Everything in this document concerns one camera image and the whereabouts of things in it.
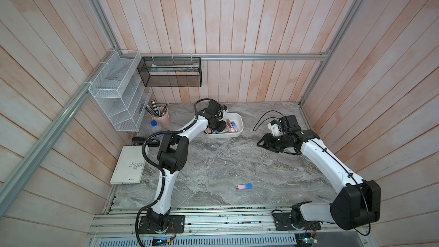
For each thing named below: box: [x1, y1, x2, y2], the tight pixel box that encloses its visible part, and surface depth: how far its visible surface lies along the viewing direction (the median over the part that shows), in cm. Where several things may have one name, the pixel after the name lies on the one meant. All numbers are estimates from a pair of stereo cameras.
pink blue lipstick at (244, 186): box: [236, 183, 253, 190], surface depth 85 cm
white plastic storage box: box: [204, 112, 245, 139], surface depth 104 cm
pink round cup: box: [152, 111, 171, 130], surface depth 103 cm
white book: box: [109, 145, 150, 185], surface depth 90 cm
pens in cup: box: [144, 99, 169, 117], surface depth 104 cm
